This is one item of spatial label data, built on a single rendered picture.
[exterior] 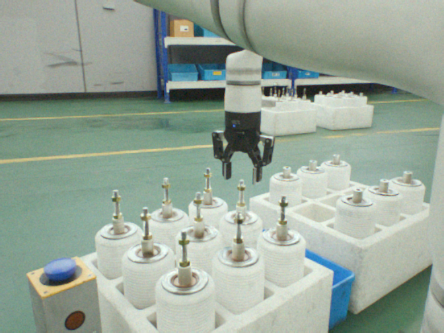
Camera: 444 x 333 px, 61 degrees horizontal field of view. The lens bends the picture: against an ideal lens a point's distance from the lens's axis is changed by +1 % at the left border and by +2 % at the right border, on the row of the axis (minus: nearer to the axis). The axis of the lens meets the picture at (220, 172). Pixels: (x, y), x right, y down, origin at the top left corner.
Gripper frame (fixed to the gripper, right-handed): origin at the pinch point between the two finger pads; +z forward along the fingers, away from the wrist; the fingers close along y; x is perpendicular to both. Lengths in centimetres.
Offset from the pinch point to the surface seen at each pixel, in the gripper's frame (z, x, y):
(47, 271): 2.2, -42.7, -6.6
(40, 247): 35, -3, -71
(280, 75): 4, 444, -166
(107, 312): 20.3, -28.7, -12.7
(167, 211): 8.6, -8.0, -14.3
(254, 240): 13.5, -2.0, 4.2
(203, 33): -49, 363, -240
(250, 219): 9.7, -0.2, 2.5
